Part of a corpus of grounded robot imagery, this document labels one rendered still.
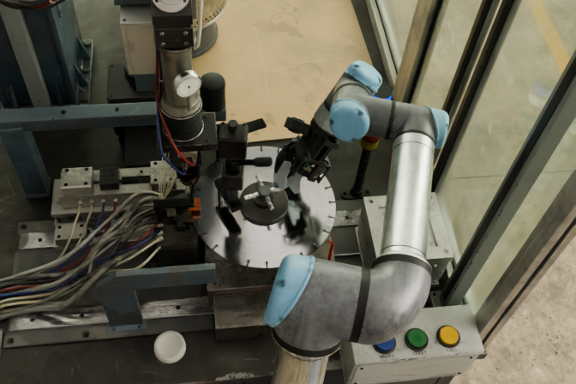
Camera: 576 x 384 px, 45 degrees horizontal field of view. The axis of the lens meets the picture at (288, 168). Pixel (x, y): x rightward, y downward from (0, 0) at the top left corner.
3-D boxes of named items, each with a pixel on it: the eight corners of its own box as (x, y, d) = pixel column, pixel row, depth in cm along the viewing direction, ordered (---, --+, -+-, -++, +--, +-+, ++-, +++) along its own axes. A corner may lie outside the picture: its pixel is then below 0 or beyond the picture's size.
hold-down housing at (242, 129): (247, 175, 147) (248, 114, 131) (245, 194, 144) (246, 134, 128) (221, 173, 146) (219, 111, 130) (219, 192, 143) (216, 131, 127)
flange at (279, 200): (264, 175, 162) (265, 169, 160) (297, 204, 158) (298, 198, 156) (229, 201, 157) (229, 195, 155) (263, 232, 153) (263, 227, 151)
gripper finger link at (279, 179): (268, 202, 151) (290, 172, 147) (263, 183, 156) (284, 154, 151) (280, 205, 153) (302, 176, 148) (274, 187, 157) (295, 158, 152)
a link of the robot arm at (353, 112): (392, 114, 124) (393, 89, 133) (330, 103, 125) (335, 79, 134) (382, 152, 128) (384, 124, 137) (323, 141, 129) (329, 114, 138)
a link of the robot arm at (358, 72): (351, 68, 132) (353, 51, 139) (321, 110, 138) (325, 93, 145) (385, 89, 133) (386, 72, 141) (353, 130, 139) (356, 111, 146)
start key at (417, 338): (422, 332, 148) (424, 327, 146) (426, 349, 146) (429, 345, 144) (404, 333, 148) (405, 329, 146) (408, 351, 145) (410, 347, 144)
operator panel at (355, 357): (453, 330, 164) (471, 303, 152) (465, 375, 157) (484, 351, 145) (337, 341, 160) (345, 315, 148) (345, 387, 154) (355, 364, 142)
